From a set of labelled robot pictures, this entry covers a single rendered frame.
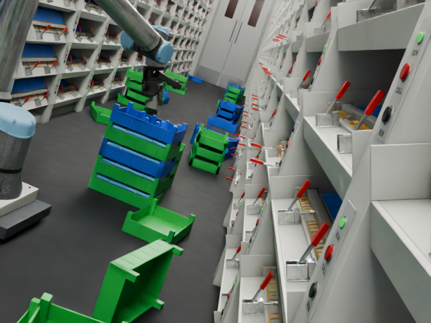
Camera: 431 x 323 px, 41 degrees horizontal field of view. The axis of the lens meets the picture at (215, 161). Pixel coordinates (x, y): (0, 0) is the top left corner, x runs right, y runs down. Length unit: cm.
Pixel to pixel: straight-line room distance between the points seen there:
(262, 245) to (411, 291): 88
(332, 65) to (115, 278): 74
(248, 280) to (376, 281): 74
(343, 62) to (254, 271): 49
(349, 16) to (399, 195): 73
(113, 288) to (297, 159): 58
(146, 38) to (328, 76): 109
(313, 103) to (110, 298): 71
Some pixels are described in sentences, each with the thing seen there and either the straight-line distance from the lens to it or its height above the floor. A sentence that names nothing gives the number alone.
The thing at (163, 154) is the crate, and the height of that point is 27.
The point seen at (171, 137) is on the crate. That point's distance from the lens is 247.
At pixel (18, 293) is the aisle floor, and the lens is 165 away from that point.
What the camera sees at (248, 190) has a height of 37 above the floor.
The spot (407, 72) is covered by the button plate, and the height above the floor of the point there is 83.
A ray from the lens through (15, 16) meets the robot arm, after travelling 200.
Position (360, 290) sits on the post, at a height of 63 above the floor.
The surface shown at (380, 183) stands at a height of 73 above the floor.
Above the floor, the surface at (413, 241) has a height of 72.
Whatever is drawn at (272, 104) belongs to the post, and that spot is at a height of 62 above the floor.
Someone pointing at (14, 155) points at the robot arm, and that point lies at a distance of 193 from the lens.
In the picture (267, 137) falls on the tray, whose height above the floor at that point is 56.
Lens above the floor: 80
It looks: 11 degrees down
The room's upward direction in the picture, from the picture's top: 20 degrees clockwise
